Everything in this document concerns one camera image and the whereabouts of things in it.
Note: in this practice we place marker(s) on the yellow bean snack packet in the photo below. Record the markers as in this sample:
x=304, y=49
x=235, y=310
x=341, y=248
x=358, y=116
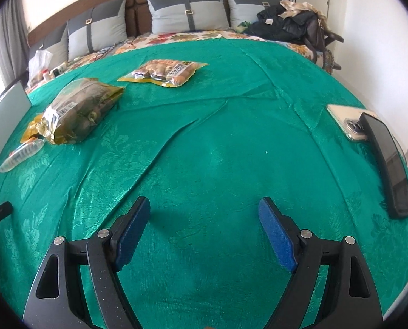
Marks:
x=163, y=72

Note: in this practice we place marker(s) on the grey curtain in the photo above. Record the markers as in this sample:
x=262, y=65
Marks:
x=8, y=34

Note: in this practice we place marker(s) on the small white bottle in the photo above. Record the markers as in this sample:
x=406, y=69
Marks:
x=45, y=74

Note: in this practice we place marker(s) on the white cardboard box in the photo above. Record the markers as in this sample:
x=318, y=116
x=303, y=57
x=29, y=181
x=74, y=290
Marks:
x=8, y=116

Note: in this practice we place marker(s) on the phone in clear case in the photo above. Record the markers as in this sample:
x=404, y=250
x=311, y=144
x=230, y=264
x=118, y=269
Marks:
x=344, y=116

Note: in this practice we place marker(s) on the corn sausage clear packet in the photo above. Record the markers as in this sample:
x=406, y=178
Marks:
x=22, y=152

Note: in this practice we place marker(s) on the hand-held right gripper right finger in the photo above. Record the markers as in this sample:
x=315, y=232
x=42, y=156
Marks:
x=277, y=233

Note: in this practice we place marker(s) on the plain yellow snack packet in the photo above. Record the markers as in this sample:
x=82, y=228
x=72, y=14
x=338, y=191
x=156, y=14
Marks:
x=32, y=130

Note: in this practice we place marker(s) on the green cloth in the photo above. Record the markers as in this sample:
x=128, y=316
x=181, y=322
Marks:
x=245, y=24

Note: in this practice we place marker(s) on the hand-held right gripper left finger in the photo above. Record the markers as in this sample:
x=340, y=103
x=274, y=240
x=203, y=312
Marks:
x=132, y=233

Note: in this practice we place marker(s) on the grey two-tone cushion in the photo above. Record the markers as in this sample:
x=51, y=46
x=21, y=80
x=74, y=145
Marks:
x=49, y=46
x=97, y=27
x=187, y=10
x=248, y=5

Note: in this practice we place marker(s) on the black bag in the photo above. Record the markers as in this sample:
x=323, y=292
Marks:
x=286, y=27

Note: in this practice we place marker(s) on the brown olive snack packet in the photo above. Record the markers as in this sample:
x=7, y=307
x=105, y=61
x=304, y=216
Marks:
x=80, y=109

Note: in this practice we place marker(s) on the green tablecloth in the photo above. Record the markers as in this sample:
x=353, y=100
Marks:
x=207, y=144

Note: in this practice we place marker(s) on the beige cloth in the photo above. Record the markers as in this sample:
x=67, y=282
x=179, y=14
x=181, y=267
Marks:
x=300, y=7

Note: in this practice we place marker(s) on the brown chair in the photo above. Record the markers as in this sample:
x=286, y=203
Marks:
x=332, y=36

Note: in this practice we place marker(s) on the clear plastic bag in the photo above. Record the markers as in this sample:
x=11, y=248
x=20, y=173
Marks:
x=39, y=63

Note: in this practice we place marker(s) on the black phone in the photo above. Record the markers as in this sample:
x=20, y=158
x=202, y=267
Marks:
x=389, y=164

